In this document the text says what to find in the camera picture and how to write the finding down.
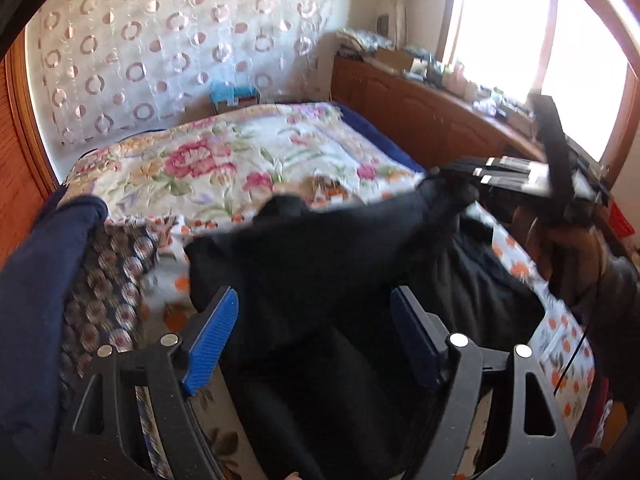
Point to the brown leaf print cloth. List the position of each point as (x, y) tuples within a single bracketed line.
[(220, 440)]

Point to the person's right hand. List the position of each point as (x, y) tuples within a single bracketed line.
[(565, 260)]

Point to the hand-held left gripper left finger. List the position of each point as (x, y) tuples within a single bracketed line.
[(210, 345)]

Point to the cardboard box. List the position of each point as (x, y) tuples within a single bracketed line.
[(392, 59)]

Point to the black t-shirt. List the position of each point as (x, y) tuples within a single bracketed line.
[(325, 260)]

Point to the orange print bed sheet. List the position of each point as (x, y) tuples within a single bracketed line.
[(555, 355)]

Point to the wooden cabinet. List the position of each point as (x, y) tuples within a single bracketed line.
[(400, 105)]

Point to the window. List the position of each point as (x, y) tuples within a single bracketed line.
[(500, 20)]

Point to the white curtain with circles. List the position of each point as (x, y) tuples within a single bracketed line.
[(150, 35)]

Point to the clutter of small containers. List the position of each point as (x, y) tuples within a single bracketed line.
[(450, 72)]

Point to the navy blue cloth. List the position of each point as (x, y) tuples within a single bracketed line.
[(30, 285)]

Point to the floral quilt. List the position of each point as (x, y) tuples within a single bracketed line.
[(225, 160)]

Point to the dark garment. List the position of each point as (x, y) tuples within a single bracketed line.
[(490, 290)]

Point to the navy bed sheet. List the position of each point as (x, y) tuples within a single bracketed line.
[(385, 145)]

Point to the red object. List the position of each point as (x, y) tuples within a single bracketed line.
[(621, 220)]

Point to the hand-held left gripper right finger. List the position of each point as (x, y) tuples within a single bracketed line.
[(416, 335)]

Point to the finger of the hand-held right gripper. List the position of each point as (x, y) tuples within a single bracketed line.
[(507, 183), (495, 164)]

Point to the dark patterned cloth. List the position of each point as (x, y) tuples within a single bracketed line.
[(110, 280)]

